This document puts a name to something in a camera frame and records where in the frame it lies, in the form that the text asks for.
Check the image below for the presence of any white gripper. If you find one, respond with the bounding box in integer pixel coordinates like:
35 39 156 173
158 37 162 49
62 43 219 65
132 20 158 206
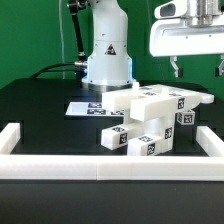
149 18 224 78

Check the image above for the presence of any white chair back frame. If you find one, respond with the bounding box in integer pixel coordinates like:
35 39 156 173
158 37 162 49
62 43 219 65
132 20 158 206
102 84 214 122

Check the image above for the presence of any white chair seat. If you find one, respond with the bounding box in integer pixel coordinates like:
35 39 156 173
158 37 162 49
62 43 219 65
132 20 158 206
130 115 175 155

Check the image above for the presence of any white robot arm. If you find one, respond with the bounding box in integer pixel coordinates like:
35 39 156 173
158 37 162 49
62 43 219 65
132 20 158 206
82 0 224 91

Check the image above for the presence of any tagged white cube right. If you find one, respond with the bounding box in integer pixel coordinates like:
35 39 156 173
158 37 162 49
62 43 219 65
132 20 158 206
177 110 195 125

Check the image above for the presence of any white tag sheet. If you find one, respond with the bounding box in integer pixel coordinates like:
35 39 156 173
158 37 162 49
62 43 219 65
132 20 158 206
66 102 124 117

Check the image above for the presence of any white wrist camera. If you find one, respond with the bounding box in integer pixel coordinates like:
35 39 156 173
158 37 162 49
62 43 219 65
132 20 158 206
154 0 188 19

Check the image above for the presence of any white right fence rail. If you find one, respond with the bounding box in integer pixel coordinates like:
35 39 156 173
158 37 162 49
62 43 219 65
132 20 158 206
196 126 224 157

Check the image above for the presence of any white fence rail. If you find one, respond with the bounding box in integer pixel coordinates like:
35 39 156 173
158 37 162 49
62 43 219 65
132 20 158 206
0 123 21 155
0 155 224 181
196 126 224 157

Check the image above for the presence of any black cable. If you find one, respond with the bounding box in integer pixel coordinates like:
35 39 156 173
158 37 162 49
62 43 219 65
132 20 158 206
29 61 88 80

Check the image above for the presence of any white front fence rail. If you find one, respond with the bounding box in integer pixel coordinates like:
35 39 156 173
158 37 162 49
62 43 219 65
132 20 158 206
0 155 224 181

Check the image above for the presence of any black camera stand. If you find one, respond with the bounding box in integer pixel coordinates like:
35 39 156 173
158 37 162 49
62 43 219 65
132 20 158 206
67 0 89 61

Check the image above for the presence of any white left fence rail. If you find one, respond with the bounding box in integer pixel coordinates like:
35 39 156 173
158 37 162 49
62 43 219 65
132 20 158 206
0 123 21 155

